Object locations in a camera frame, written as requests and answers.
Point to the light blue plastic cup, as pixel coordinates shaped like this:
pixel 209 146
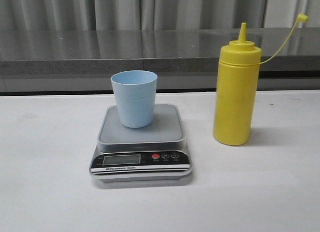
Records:
pixel 134 92

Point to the yellow squeeze bottle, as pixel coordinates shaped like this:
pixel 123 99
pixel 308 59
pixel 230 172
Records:
pixel 237 81

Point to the silver digital kitchen scale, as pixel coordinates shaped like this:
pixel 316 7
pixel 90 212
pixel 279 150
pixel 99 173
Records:
pixel 151 156

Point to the grey stone counter ledge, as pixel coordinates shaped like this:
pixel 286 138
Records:
pixel 82 62

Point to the white pleated curtain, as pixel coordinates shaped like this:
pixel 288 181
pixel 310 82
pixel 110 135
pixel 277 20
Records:
pixel 57 15

